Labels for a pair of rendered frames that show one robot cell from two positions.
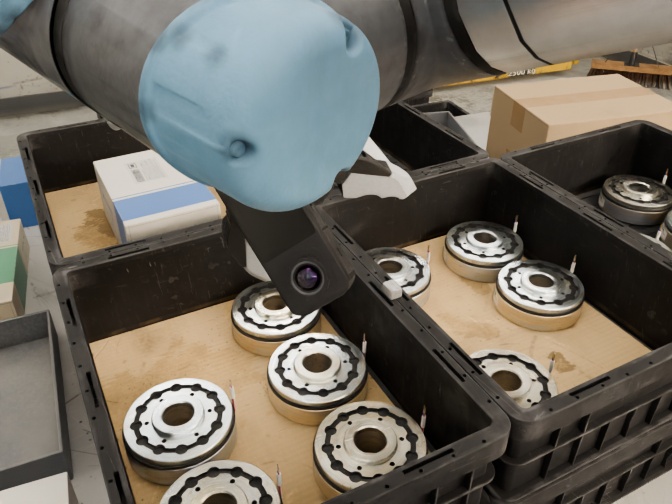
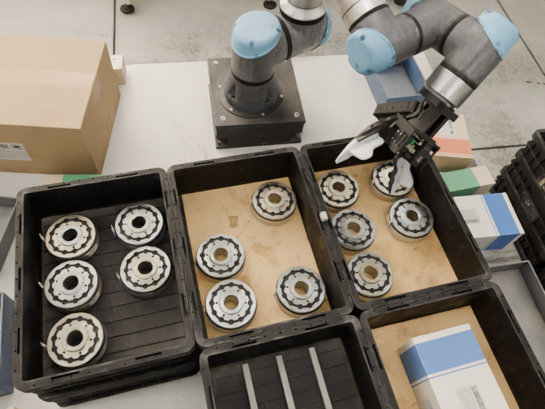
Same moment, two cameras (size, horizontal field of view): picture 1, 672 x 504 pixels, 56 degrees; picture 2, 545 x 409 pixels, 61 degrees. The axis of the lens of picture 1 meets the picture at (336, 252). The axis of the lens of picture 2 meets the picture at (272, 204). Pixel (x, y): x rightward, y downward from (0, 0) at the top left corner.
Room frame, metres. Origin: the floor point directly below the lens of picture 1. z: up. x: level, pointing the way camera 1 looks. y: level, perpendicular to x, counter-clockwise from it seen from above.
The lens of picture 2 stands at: (1.00, -0.12, 1.76)
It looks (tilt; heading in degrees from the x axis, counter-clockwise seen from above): 59 degrees down; 185
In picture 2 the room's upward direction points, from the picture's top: 9 degrees clockwise
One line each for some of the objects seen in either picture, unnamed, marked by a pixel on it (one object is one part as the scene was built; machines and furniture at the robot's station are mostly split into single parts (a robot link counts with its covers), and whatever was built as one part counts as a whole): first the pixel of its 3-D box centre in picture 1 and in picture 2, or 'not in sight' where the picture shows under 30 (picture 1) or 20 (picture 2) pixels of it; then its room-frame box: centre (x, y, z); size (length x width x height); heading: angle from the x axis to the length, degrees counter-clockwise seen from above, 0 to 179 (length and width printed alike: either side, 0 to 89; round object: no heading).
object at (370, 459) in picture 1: (370, 441); (338, 187); (0.38, -0.03, 0.86); 0.05 x 0.05 x 0.01
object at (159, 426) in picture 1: (178, 415); (412, 216); (0.41, 0.15, 0.86); 0.05 x 0.05 x 0.01
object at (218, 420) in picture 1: (178, 419); (411, 217); (0.41, 0.15, 0.86); 0.10 x 0.10 x 0.01
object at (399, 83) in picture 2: not in sight; (395, 80); (-0.17, 0.10, 0.74); 0.20 x 0.15 x 0.07; 26
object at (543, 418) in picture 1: (502, 261); (254, 236); (0.58, -0.19, 0.92); 0.40 x 0.30 x 0.02; 28
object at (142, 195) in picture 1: (157, 209); (454, 389); (0.77, 0.25, 0.88); 0.20 x 0.12 x 0.09; 28
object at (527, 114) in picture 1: (578, 133); not in sight; (1.25, -0.51, 0.78); 0.30 x 0.22 x 0.16; 105
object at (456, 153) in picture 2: not in sight; (442, 142); (0.04, 0.26, 0.74); 0.16 x 0.12 x 0.07; 11
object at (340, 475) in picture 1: (370, 445); (337, 188); (0.38, -0.03, 0.86); 0.10 x 0.10 x 0.01
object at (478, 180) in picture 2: not in sight; (447, 187); (0.20, 0.28, 0.73); 0.24 x 0.06 x 0.06; 118
